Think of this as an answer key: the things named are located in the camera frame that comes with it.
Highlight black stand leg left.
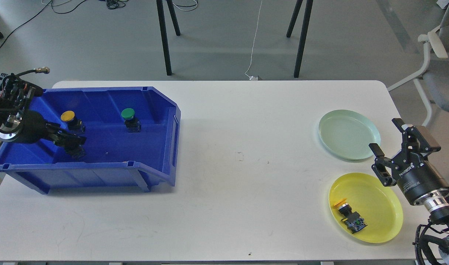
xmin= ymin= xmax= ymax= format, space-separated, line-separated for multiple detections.
xmin=156 ymin=0 xmax=181 ymax=76

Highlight black stand leg right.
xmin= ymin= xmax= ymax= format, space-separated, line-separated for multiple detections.
xmin=286 ymin=0 xmax=314 ymax=78

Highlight black stand leg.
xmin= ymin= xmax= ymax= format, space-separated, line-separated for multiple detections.
xmin=156 ymin=0 xmax=181 ymax=76
xmin=286 ymin=0 xmax=314 ymax=78

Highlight white cable on floor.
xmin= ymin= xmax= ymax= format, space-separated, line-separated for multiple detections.
xmin=245 ymin=0 xmax=264 ymax=81

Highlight green push button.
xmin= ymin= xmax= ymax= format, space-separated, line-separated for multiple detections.
xmin=121 ymin=108 xmax=141 ymax=133
xmin=64 ymin=145 xmax=86 ymax=160

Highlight yellow push button front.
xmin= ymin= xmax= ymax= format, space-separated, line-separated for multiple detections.
xmin=332 ymin=198 xmax=367 ymax=234

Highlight yellow push button back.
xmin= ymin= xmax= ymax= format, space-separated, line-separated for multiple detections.
xmin=61 ymin=110 xmax=85 ymax=134

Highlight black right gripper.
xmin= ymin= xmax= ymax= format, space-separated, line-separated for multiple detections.
xmin=368 ymin=118 xmax=449 ymax=206

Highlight yellow push button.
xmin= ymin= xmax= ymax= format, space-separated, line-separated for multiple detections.
xmin=61 ymin=110 xmax=85 ymax=134
xmin=332 ymin=198 xmax=367 ymax=234

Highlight grey office chair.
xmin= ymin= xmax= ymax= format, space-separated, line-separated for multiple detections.
xmin=388 ymin=5 xmax=449 ymax=126

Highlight yellow plate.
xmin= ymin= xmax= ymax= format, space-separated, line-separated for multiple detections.
xmin=328 ymin=172 xmax=403 ymax=244

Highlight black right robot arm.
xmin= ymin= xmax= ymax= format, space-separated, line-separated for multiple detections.
xmin=369 ymin=118 xmax=449 ymax=265

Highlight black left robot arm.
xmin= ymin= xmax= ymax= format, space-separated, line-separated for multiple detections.
xmin=0 ymin=67 xmax=86 ymax=151

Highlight pale green plate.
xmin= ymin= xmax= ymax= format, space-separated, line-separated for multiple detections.
xmin=318 ymin=109 xmax=381 ymax=161

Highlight black cables on floor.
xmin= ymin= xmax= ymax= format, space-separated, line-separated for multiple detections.
xmin=0 ymin=0 xmax=131 ymax=59

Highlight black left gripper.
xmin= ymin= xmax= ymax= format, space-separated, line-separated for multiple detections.
xmin=0 ymin=110 xmax=86 ymax=149

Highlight blue plastic bin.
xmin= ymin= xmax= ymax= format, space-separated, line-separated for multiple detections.
xmin=0 ymin=86 xmax=181 ymax=194

